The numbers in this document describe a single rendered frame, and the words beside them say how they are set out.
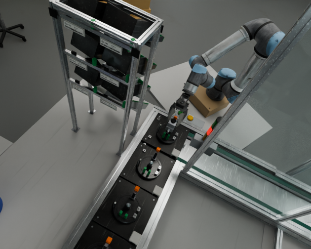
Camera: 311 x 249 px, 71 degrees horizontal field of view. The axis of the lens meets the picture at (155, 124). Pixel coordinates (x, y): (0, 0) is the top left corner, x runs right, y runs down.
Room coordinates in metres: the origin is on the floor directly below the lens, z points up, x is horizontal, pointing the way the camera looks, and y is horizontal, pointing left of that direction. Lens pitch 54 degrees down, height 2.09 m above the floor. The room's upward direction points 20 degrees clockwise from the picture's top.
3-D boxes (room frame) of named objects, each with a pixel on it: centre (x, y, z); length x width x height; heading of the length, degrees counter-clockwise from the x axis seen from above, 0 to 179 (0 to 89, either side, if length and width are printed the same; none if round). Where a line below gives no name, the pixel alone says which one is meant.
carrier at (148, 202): (0.28, -0.01, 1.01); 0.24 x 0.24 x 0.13; 81
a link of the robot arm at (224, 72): (1.31, -0.36, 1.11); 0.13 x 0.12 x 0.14; 36
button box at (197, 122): (0.97, -0.21, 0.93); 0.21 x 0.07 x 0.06; 81
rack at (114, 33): (0.71, 0.29, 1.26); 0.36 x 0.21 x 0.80; 81
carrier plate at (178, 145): (0.77, -0.09, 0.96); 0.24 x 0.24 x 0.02; 81
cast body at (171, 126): (0.76, -0.09, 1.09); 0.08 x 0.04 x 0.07; 171
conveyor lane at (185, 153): (0.70, -0.38, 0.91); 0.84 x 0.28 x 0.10; 81
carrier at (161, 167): (0.52, -0.05, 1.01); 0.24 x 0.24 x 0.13; 81
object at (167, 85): (1.28, -0.32, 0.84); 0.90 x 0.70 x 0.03; 51
